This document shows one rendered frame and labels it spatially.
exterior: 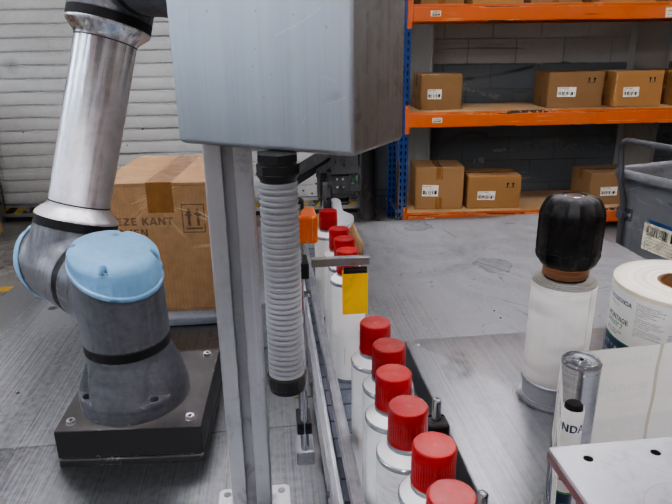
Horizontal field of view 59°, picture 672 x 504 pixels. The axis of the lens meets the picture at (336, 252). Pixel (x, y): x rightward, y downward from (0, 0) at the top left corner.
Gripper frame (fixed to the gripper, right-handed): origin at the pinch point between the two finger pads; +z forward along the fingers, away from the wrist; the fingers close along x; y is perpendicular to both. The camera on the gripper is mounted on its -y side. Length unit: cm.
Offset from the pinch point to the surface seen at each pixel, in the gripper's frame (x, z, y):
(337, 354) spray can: -24.0, 22.6, -1.8
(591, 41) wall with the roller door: 311, -221, 258
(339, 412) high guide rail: -43, 29, -4
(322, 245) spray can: -10.3, 3.1, -1.8
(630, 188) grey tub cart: 138, -46, 156
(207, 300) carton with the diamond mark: 9.6, 9.4, -24.4
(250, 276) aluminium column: -54, 15, -13
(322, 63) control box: -75, 3, -6
